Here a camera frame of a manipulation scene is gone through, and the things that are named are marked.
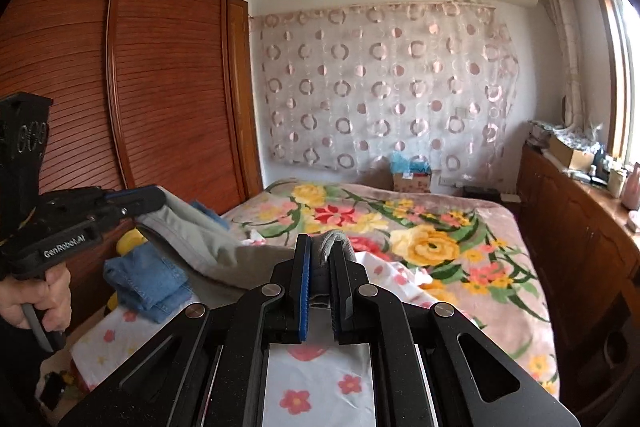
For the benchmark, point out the grey pants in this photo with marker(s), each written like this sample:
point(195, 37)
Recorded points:
point(210, 247)

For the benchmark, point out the wooden framed window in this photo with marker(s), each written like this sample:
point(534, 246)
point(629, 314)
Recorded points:
point(627, 72)

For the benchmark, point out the pink floral blanket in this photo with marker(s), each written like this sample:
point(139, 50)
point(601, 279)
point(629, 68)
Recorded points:
point(450, 267)

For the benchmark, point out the open cardboard box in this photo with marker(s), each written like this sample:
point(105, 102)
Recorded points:
point(572, 157)

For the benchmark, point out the person's left hand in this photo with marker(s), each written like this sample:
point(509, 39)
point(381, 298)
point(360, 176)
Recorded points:
point(55, 292)

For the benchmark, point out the small cardboard box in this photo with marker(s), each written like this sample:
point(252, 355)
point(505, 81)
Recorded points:
point(412, 182)

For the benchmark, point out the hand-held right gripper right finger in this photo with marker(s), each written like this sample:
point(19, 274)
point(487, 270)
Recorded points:
point(345, 297)

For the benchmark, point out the folded blue jeans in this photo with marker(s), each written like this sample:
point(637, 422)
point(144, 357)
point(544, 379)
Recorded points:
point(145, 279)

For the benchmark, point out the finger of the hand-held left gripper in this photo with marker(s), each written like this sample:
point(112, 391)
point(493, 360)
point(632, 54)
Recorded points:
point(132, 194)
point(127, 216)

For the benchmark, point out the yellow plush toy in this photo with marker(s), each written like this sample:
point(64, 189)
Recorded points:
point(131, 241)

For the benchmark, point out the green and white jar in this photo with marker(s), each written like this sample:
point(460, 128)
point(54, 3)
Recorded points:
point(616, 182)

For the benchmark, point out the blue plastic bag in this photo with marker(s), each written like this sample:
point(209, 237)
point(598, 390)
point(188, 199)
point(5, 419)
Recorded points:
point(407, 163)

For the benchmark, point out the pink bottle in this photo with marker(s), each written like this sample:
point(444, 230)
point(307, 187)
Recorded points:
point(634, 184)

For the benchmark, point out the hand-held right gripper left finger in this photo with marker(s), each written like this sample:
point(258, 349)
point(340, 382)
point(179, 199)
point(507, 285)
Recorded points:
point(304, 292)

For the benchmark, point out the circle-patterned sheer curtain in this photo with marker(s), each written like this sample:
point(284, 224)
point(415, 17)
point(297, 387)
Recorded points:
point(380, 87)

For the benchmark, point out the white floral bed sheet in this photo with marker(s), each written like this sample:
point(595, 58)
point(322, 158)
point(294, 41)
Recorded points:
point(320, 387)

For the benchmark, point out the wooden slatted wardrobe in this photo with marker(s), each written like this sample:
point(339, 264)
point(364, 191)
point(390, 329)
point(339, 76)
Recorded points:
point(170, 82)

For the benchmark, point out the patterned window curtain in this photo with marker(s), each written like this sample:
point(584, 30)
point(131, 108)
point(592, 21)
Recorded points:
point(565, 37)

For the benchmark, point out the patterned fabric pile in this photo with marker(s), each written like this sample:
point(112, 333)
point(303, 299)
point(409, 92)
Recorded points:
point(560, 129)

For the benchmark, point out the wooden cabinet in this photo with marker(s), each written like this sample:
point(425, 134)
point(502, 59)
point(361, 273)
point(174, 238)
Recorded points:
point(575, 247)

